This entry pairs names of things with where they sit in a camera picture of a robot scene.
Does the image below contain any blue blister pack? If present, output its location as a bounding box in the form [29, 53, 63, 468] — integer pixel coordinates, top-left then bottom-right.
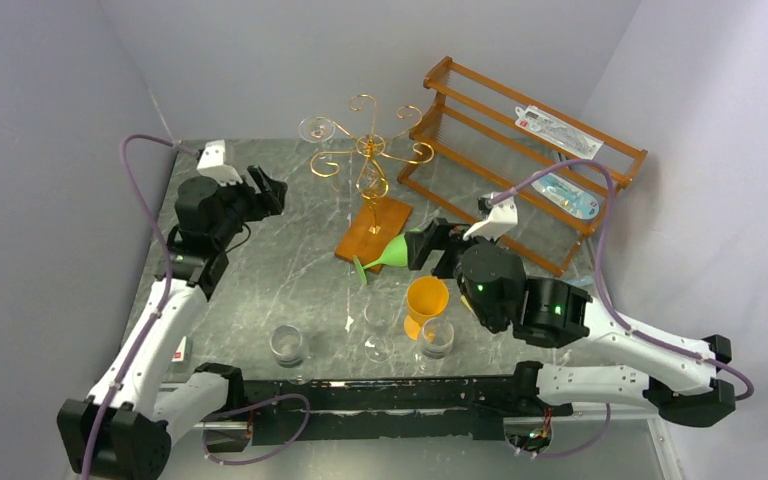
[531, 173, 600, 221]

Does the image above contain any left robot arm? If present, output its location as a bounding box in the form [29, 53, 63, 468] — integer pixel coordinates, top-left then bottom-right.
[56, 166, 288, 479]

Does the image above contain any gold wine glass rack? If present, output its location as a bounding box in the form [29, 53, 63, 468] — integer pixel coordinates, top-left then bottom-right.
[309, 94, 435, 275]

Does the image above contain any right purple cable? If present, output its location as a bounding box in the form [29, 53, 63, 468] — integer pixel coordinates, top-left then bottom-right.
[489, 158, 755, 403]

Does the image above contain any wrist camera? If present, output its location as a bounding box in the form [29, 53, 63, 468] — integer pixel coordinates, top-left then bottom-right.
[463, 192, 518, 241]
[197, 140, 243, 186]

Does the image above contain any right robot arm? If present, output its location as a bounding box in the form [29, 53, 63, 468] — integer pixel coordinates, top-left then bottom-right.
[405, 219, 737, 428]

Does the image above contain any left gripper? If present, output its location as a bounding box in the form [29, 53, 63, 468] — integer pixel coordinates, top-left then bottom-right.
[215, 167, 289, 248]

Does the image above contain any green plastic wine glass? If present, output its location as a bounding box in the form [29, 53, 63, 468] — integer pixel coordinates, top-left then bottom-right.
[352, 233, 408, 285]

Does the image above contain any small white red box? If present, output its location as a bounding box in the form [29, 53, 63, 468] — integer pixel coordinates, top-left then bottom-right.
[171, 336, 190, 364]

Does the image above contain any wooden shelf rack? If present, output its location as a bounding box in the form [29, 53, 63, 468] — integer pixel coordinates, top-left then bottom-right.
[398, 57, 647, 276]

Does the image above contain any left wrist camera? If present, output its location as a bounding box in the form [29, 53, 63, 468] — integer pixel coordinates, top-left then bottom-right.
[197, 140, 243, 186]

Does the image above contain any white packaged item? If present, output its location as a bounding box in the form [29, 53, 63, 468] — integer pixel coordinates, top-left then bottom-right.
[514, 105, 604, 160]

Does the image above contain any orange plastic wine glass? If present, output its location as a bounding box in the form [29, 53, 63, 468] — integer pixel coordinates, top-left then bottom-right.
[403, 276, 450, 340]

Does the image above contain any purple cable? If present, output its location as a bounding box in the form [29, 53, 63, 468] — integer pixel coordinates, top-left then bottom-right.
[79, 134, 201, 480]
[489, 158, 755, 403]

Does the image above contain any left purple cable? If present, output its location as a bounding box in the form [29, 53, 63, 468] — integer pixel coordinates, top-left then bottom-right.
[79, 134, 201, 480]

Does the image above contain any clear wine glass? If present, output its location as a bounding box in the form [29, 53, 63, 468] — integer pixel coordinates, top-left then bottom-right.
[269, 325, 315, 385]
[363, 301, 396, 363]
[298, 116, 336, 144]
[415, 318, 455, 375]

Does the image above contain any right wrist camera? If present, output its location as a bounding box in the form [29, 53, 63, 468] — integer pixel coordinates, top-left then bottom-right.
[463, 192, 518, 241]

